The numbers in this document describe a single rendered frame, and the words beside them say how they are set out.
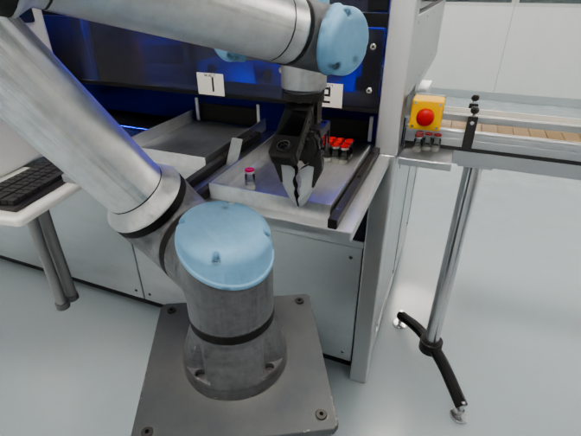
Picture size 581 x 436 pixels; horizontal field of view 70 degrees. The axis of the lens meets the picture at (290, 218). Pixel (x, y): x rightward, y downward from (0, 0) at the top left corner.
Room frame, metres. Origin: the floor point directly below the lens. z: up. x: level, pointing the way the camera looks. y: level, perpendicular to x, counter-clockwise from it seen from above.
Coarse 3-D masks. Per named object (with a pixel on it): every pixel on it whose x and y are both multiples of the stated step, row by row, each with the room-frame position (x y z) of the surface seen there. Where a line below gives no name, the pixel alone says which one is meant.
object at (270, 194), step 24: (264, 144) 1.00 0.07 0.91; (240, 168) 0.88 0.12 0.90; (264, 168) 0.92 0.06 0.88; (336, 168) 0.92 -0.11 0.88; (360, 168) 0.89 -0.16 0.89; (216, 192) 0.76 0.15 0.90; (240, 192) 0.74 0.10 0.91; (264, 192) 0.72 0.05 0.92; (312, 192) 0.79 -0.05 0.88; (336, 192) 0.79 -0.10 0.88; (312, 216) 0.68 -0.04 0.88
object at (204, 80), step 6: (198, 72) 1.20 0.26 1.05; (198, 78) 1.20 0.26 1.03; (204, 78) 1.20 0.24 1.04; (210, 78) 1.19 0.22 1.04; (216, 78) 1.18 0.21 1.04; (222, 78) 1.17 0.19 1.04; (198, 84) 1.20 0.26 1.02; (204, 84) 1.20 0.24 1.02; (210, 84) 1.19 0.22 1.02; (216, 84) 1.18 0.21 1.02; (222, 84) 1.17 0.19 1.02; (198, 90) 1.20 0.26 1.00; (204, 90) 1.20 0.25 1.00; (210, 90) 1.19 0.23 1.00; (216, 90) 1.18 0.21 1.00; (222, 90) 1.17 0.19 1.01
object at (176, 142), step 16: (192, 112) 1.31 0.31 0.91; (160, 128) 1.15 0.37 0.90; (176, 128) 1.22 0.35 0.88; (192, 128) 1.22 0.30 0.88; (208, 128) 1.22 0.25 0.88; (224, 128) 1.22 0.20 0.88; (240, 128) 1.22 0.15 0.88; (256, 128) 1.16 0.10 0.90; (144, 144) 1.08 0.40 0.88; (160, 144) 1.08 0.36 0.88; (176, 144) 1.08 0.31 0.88; (192, 144) 1.08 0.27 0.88; (208, 144) 1.08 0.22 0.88; (224, 144) 0.99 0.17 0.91; (160, 160) 0.95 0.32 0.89; (176, 160) 0.93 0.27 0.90; (192, 160) 0.91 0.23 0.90; (208, 160) 0.91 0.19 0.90
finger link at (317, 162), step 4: (316, 152) 0.66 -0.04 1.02; (320, 152) 0.66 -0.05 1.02; (316, 156) 0.66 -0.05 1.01; (320, 156) 0.66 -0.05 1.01; (312, 160) 0.66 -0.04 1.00; (316, 160) 0.66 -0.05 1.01; (320, 160) 0.66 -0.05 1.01; (308, 164) 0.67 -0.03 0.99; (312, 164) 0.66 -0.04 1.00; (316, 164) 0.66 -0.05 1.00; (320, 164) 0.66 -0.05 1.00; (316, 168) 0.66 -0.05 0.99; (320, 168) 0.66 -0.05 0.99; (316, 172) 0.66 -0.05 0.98; (320, 172) 0.66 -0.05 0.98; (316, 176) 0.66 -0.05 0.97; (312, 180) 0.66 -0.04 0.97; (316, 180) 0.66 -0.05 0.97; (312, 184) 0.66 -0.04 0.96
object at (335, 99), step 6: (330, 84) 1.06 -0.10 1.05; (336, 84) 1.05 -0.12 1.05; (342, 84) 1.05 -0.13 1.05; (330, 90) 1.06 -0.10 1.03; (336, 90) 1.05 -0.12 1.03; (342, 90) 1.05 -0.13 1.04; (324, 96) 1.06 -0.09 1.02; (330, 96) 1.06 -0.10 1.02; (336, 96) 1.05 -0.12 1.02; (330, 102) 1.06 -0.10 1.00; (336, 102) 1.05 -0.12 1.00
